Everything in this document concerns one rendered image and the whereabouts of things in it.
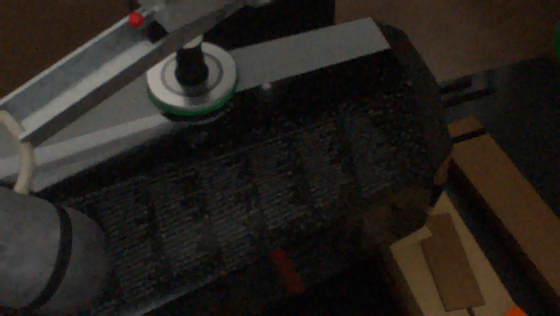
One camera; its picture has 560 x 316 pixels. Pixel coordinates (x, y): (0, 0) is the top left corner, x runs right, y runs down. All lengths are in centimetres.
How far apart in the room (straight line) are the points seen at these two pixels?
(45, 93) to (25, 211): 105
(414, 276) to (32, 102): 117
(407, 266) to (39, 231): 173
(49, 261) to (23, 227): 4
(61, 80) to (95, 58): 9
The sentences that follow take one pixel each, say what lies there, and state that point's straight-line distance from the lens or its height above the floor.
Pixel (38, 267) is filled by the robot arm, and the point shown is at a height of 161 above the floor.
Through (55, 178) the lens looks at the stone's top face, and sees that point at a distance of 199.
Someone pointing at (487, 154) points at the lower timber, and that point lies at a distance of 292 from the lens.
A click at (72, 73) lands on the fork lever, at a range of 194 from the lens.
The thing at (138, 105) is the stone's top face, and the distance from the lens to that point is 208.
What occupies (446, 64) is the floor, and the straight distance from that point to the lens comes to 329.
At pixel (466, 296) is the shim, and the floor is 22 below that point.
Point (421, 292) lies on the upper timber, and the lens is 248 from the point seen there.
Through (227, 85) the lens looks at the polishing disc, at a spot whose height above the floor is 84.
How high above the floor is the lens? 235
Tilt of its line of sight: 50 degrees down
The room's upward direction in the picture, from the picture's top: 5 degrees counter-clockwise
